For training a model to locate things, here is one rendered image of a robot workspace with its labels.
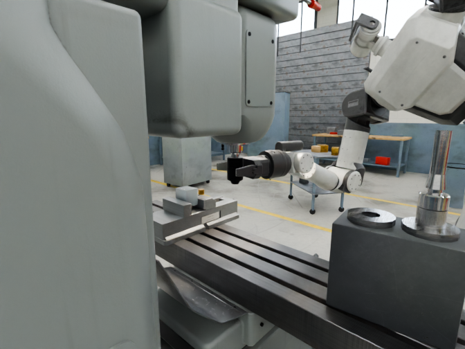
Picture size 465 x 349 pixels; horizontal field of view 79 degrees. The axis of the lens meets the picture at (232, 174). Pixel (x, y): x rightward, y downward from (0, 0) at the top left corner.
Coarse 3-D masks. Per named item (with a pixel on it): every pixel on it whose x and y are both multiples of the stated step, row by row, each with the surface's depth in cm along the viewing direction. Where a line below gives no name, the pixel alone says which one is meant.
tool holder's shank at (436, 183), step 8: (440, 136) 48; (448, 136) 48; (440, 144) 48; (448, 144) 48; (432, 152) 50; (440, 152) 48; (448, 152) 48; (432, 160) 50; (440, 160) 49; (432, 168) 50; (440, 168) 49; (432, 176) 50; (440, 176) 49; (432, 184) 50; (440, 184) 49; (432, 192) 50; (440, 192) 50
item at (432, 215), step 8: (424, 200) 50; (424, 208) 50; (432, 208) 49; (440, 208) 49; (416, 216) 52; (424, 216) 51; (432, 216) 50; (440, 216) 49; (424, 224) 51; (432, 224) 50; (440, 224) 50
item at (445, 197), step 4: (420, 192) 52; (424, 192) 52; (420, 196) 51; (424, 196) 50; (428, 196) 50; (432, 196) 49; (436, 196) 49; (440, 196) 49; (444, 196) 49; (448, 196) 49; (428, 200) 50; (432, 200) 49; (436, 200) 49; (440, 200) 49; (444, 200) 49; (448, 200) 49
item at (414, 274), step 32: (352, 224) 56; (384, 224) 54; (416, 224) 52; (448, 224) 52; (352, 256) 56; (384, 256) 52; (416, 256) 49; (448, 256) 46; (352, 288) 57; (384, 288) 53; (416, 288) 50; (448, 288) 47; (384, 320) 54; (416, 320) 51; (448, 320) 48
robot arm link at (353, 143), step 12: (348, 132) 105; (360, 132) 103; (348, 144) 105; (360, 144) 104; (348, 156) 105; (360, 156) 105; (348, 168) 106; (360, 168) 103; (348, 180) 101; (360, 180) 104
